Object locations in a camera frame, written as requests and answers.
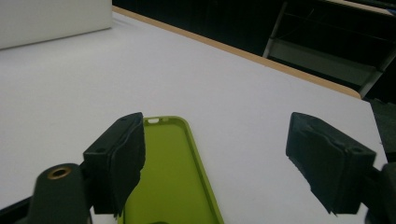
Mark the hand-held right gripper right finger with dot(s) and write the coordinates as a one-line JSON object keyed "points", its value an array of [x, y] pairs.
{"points": [[330, 168]]}

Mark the green phone case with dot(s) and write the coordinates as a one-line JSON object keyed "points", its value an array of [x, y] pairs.
{"points": [[169, 174]]}

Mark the white metal stand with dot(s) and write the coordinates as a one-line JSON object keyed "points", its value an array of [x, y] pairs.
{"points": [[320, 60]]}

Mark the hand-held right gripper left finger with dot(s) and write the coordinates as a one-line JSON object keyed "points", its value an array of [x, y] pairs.
{"points": [[115, 161]]}

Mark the white plastic storage box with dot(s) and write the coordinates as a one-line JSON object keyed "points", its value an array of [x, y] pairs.
{"points": [[46, 21]]}

